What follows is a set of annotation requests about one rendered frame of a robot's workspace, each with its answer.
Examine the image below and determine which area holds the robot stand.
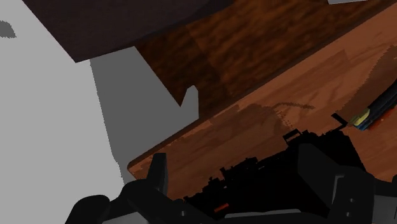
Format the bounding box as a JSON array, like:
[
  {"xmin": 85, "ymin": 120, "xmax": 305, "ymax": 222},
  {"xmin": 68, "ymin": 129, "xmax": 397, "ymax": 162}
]
[{"xmin": 21, "ymin": 0, "xmax": 234, "ymax": 64}]

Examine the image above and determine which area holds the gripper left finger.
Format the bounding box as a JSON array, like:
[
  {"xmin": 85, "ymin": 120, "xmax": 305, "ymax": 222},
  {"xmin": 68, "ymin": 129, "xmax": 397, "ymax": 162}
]
[{"xmin": 64, "ymin": 152, "xmax": 216, "ymax": 224}]

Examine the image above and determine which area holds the brown wooden table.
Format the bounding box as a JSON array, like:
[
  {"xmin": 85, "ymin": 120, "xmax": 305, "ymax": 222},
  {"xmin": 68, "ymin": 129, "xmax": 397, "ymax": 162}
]
[{"xmin": 127, "ymin": 0, "xmax": 397, "ymax": 201}]

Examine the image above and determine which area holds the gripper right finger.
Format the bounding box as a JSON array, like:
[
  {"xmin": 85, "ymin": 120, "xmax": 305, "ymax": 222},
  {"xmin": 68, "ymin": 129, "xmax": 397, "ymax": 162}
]
[{"xmin": 297, "ymin": 143, "xmax": 397, "ymax": 224}]

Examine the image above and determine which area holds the black pen with yellow band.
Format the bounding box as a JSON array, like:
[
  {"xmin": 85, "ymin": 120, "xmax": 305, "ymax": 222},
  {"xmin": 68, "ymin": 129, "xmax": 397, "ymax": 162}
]
[{"xmin": 349, "ymin": 86, "xmax": 397, "ymax": 132}]

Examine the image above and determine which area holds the black object with orange mark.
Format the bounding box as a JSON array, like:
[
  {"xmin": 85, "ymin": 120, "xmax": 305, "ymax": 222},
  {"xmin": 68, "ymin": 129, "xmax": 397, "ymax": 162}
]
[{"xmin": 183, "ymin": 113, "xmax": 366, "ymax": 218}]

